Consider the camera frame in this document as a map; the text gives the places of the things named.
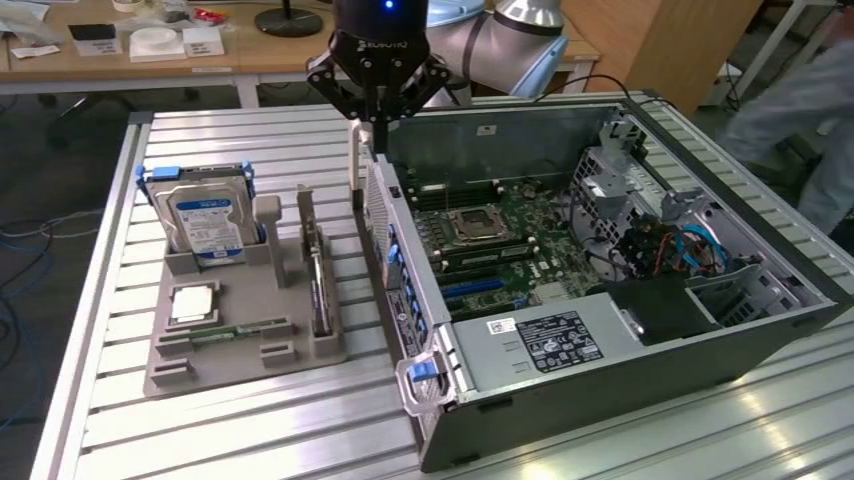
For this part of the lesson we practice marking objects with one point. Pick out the clear plastic bag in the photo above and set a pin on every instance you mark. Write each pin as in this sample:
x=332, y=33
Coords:
x=27, y=22

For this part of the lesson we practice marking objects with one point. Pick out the green RAM stick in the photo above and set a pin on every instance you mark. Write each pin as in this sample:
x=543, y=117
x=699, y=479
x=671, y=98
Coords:
x=227, y=334

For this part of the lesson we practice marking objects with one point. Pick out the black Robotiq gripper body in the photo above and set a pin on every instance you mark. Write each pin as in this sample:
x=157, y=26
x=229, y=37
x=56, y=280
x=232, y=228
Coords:
x=380, y=60

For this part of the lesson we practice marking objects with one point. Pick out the blue expansion slot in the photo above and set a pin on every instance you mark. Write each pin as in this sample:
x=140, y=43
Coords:
x=472, y=287

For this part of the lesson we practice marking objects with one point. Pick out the black and white box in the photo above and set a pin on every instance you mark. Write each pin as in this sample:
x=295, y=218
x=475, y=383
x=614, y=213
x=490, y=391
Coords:
x=95, y=40

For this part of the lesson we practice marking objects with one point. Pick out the silver CPU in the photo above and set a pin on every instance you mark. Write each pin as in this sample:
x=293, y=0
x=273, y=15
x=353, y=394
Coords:
x=193, y=305

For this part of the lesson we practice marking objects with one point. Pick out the wooden cabinet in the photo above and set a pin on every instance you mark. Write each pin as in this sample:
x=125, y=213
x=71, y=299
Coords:
x=667, y=55

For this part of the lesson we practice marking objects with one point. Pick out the graphics card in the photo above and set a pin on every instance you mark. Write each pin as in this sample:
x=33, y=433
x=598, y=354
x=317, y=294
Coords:
x=319, y=270

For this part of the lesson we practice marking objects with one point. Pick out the grey parts rack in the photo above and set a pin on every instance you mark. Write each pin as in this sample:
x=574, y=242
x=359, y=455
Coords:
x=247, y=310

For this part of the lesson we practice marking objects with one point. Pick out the white paper label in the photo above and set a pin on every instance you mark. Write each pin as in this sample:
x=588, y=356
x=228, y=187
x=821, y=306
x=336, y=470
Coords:
x=35, y=51

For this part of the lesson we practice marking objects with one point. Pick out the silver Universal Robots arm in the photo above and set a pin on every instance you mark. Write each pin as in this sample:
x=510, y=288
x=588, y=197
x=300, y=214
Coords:
x=480, y=45

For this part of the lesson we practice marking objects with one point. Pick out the hard disk with blue bracket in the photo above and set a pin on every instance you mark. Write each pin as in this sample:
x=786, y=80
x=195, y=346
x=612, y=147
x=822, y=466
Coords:
x=200, y=215

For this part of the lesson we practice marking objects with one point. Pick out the grey power supply unit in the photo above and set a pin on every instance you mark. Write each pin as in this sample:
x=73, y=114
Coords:
x=554, y=340

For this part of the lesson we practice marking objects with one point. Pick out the red small item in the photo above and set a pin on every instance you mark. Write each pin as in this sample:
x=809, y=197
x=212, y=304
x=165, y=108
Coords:
x=208, y=16

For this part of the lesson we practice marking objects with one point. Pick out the person in grey clothes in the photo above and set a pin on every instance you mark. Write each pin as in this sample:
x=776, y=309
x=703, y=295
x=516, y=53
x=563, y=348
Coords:
x=794, y=115

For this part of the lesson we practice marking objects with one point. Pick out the white square box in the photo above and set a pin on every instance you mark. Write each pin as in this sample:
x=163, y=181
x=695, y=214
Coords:
x=155, y=46

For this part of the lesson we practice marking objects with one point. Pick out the open black PC case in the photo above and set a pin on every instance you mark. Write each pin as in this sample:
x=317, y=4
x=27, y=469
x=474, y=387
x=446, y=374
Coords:
x=667, y=380

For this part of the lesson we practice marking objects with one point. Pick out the green motherboard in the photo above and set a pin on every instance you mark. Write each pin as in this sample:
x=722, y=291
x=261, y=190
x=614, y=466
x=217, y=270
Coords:
x=534, y=270

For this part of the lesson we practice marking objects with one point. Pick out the metal disk bay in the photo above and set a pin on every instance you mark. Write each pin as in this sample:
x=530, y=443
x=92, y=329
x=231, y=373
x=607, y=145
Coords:
x=616, y=175

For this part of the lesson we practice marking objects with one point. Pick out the installed RAM stick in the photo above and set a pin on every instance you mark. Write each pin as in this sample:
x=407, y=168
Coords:
x=483, y=257

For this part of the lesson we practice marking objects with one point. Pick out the wooden desk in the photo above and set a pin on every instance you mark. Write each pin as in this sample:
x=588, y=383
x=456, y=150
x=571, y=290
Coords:
x=280, y=55

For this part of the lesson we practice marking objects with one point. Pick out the black round lamp base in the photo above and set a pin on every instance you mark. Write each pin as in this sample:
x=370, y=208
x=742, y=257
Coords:
x=287, y=22

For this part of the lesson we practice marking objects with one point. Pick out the white box with label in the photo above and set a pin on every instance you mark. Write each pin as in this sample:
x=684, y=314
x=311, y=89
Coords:
x=201, y=42

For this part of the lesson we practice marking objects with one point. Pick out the grey metal drive bracket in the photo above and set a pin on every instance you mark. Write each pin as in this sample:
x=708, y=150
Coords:
x=740, y=295

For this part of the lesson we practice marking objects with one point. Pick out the CPU socket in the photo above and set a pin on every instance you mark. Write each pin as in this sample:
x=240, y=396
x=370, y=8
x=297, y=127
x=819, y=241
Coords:
x=479, y=226

